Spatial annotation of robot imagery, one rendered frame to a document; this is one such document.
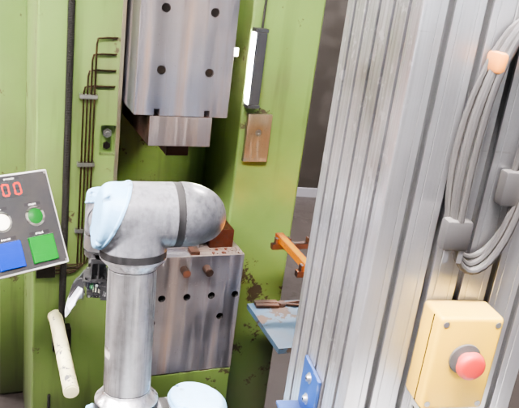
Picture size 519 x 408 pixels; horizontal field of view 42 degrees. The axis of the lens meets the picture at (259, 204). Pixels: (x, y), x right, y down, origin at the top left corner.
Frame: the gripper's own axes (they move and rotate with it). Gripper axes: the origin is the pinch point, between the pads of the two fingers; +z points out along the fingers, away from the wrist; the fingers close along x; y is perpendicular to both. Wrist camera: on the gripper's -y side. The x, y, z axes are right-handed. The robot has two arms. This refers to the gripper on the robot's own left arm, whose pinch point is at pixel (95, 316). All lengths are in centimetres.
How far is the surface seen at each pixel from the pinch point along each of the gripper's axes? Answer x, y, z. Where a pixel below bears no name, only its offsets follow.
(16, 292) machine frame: -31, -97, 45
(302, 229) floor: 149, -299, 93
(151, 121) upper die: 13, -46, -41
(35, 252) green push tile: -17.4, -22.9, -7.2
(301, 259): 62, -30, -5
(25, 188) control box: -21.2, -32.1, -22.7
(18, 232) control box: -22.1, -24.2, -12.4
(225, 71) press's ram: 35, -50, -58
